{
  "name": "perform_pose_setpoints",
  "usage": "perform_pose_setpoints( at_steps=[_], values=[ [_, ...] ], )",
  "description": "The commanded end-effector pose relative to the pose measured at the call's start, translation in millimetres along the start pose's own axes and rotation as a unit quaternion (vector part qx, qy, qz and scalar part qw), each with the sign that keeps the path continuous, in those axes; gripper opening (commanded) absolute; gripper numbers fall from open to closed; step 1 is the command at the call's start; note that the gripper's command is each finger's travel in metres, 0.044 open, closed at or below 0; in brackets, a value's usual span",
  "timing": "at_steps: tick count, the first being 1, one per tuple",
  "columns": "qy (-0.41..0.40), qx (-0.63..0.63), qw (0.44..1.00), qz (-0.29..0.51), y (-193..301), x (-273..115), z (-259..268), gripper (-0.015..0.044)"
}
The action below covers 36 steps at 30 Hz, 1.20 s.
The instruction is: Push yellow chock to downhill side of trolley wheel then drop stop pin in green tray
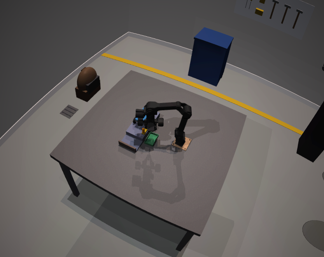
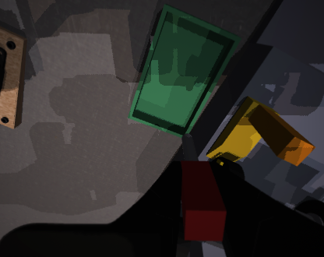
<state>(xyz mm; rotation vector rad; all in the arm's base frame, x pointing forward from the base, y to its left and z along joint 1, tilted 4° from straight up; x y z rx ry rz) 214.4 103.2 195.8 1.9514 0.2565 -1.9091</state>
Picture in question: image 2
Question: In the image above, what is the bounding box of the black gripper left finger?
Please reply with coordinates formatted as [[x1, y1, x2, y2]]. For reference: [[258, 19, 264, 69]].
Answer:
[[0, 161, 182, 257]]

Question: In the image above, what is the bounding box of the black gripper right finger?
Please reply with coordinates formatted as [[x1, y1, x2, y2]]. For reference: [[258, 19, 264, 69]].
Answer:
[[209, 161, 324, 257]]

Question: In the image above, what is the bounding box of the green tray rim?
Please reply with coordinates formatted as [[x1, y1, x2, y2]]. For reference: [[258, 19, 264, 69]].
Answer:
[[128, 4, 241, 138]]

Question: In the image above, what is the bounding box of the green tray floor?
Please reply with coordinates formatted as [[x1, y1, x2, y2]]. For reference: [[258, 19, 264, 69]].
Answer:
[[135, 12, 231, 128]]

